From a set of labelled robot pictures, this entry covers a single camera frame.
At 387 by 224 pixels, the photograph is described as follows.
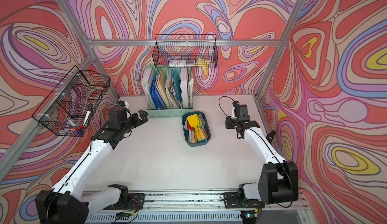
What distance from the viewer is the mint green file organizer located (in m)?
0.95

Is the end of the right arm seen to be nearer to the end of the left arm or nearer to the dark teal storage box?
the dark teal storage box

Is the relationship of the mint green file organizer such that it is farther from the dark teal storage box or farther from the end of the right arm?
the end of the right arm

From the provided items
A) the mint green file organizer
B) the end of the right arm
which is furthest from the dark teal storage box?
the end of the right arm

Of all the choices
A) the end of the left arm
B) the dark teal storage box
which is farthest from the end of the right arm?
the end of the left arm

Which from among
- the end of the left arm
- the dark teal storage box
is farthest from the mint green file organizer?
the end of the left arm

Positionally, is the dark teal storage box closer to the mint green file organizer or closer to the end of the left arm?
the mint green file organizer
